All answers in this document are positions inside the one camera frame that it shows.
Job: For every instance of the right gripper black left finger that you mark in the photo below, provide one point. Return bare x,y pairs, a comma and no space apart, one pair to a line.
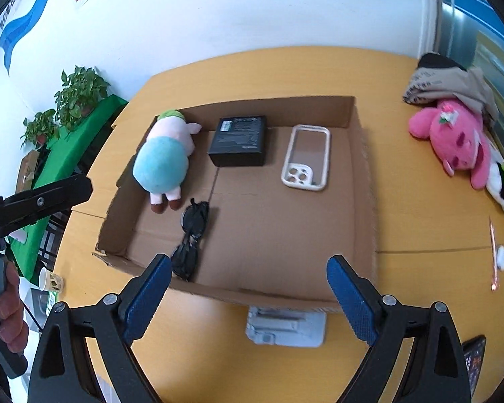
62,370

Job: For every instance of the pig plush green hair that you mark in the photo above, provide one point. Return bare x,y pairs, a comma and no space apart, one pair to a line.
162,162

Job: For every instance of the black sunglasses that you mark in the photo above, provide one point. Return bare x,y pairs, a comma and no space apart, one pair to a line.
185,257

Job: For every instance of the clear white phone case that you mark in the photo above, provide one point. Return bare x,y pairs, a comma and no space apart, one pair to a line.
307,160

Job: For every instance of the black UGREEN charger box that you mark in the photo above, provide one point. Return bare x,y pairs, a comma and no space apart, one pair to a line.
239,142

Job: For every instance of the left human hand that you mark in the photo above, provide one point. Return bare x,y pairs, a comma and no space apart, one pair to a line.
13,329

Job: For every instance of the dark printed card box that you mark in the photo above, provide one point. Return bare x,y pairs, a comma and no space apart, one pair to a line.
474,352

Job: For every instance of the paper cup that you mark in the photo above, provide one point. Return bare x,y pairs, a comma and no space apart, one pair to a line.
49,281

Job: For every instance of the green covered side table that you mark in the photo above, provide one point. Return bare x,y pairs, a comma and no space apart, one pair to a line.
71,153

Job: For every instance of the small potted green plant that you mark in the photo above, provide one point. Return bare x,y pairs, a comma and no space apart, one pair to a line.
41,129

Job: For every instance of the rose gold pen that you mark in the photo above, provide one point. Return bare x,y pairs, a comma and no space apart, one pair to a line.
495,276

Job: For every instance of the white earbuds case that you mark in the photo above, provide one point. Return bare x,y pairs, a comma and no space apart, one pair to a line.
500,257

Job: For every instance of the white plastic blister pack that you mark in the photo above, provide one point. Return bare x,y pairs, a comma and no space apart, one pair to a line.
286,327

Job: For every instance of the pink rabbit plush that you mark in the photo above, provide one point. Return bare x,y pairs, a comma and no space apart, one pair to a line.
457,138

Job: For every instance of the shallow cardboard box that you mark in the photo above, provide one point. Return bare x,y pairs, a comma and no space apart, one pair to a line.
267,244

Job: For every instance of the beige folded cloth bag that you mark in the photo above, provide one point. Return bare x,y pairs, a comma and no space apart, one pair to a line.
438,77

